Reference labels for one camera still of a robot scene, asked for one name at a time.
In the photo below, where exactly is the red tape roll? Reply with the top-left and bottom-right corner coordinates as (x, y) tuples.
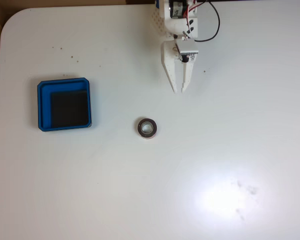
(136, 117), (159, 140)

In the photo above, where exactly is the blue square box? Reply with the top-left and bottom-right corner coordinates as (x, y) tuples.
(36, 77), (93, 132)

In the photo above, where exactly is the black foam pad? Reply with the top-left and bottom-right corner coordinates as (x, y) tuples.
(50, 90), (90, 127)

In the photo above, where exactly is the white square camera box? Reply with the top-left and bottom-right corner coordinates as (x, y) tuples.
(175, 39), (199, 63)

